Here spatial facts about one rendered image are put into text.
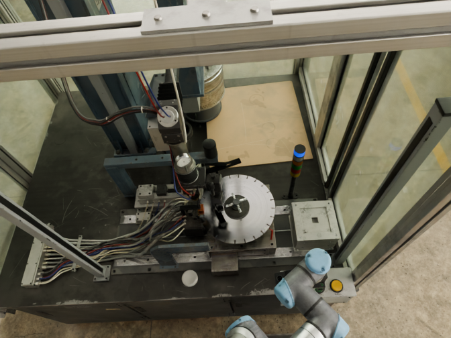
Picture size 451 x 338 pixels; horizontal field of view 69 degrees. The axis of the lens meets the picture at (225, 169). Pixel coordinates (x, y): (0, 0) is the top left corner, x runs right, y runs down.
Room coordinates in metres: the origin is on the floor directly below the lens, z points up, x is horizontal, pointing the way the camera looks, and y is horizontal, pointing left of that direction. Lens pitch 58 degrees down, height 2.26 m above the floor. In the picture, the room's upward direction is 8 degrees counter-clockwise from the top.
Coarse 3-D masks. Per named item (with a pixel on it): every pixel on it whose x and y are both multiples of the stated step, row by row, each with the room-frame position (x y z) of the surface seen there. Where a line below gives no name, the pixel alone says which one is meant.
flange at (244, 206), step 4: (232, 196) 0.67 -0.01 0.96; (236, 196) 0.67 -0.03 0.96; (240, 196) 0.67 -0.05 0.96; (228, 200) 0.66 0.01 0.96; (232, 200) 0.66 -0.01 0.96; (224, 204) 0.64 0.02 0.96; (240, 204) 0.62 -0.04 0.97; (244, 204) 0.63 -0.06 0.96; (248, 204) 0.63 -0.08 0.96; (224, 208) 0.62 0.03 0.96; (228, 208) 0.62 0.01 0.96; (232, 208) 0.61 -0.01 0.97; (236, 208) 0.61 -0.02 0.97; (240, 208) 0.61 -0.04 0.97; (244, 208) 0.61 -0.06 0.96; (248, 208) 0.61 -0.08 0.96; (228, 212) 0.60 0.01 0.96; (232, 212) 0.60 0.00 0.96; (236, 212) 0.60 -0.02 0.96; (244, 212) 0.59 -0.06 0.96; (232, 216) 0.58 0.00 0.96; (236, 216) 0.58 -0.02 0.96; (240, 216) 0.58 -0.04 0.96; (244, 216) 0.58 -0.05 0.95
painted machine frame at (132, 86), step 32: (32, 0) 1.17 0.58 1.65; (64, 0) 1.16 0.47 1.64; (96, 0) 1.24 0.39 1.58; (160, 0) 0.95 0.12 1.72; (96, 96) 1.17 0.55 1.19; (128, 96) 1.16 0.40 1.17; (192, 96) 0.94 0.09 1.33; (128, 128) 1.16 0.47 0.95; (128, 160) 0.88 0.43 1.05; (160, 160) 0.86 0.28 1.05; (128, 192) 0.86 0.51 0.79
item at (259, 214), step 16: (240, 176) 0.78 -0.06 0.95; (208, 192) 0.71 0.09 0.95; (224, 192) 0.70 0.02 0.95; (240, 192) 0.69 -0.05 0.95; (256, 192) 0.68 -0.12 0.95; (208, 208) 0.64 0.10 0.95; (256, 208) 0.61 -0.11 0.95; (208, 224) 0.56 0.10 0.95; (224, 224) 0.55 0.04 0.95; (240, 224) 0.54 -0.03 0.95; (256, 224) 0.53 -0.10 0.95; (224, 240) 0.48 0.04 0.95; (240, 240) 0.47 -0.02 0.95
